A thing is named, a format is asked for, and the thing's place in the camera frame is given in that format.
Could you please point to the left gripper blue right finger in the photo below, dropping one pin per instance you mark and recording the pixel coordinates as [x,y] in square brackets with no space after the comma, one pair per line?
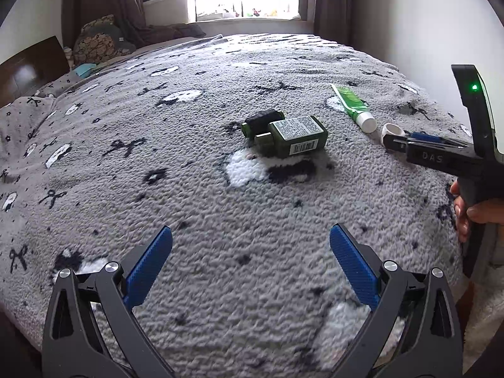
[413,328]

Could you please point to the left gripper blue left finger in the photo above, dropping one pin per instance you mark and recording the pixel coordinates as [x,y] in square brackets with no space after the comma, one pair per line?
[72,342]

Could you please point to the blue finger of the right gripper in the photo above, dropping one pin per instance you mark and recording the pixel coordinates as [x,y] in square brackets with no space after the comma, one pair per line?
[395,143]
[421,136]

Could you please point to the white tape roll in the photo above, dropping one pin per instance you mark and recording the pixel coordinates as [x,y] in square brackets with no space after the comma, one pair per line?
[393,130]

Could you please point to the green toothpaste tube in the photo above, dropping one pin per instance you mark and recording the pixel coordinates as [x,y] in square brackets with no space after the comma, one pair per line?
[356,109]

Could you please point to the person's right hand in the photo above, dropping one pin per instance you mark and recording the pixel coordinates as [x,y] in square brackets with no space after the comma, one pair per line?
[486,212]

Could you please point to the green bottle with barcode label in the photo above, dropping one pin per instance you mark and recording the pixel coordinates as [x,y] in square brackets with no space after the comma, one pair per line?
[289,137]

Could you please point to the small dark green bottle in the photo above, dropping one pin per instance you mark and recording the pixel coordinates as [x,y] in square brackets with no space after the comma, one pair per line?
[257,123]

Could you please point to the grey patterned fleece bed blanket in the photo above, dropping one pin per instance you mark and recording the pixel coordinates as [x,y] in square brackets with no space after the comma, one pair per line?
[251,288]

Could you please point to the dark brown right curtain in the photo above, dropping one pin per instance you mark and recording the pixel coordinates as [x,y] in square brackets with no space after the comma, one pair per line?
[330,19]

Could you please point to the dark brown curtain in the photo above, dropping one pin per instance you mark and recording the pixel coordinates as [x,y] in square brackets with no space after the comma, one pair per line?
[128,16]
[330,19]

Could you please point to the grey patterned pillow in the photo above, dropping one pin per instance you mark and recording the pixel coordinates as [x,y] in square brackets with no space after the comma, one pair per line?
[20,122]

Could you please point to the teal cloth item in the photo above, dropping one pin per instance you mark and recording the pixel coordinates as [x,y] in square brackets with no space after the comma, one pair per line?
[85,70]

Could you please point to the brown floral cushion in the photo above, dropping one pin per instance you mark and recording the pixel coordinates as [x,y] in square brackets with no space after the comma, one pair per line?
[100,40]

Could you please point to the dark wooden headboard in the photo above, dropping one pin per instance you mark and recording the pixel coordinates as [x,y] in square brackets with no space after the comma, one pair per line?
[30,69]

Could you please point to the white storage box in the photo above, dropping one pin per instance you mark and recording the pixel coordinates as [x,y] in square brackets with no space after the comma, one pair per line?
[166,12]

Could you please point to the dark brown left curtain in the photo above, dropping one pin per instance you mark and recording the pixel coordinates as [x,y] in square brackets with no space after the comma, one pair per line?
[128,16]

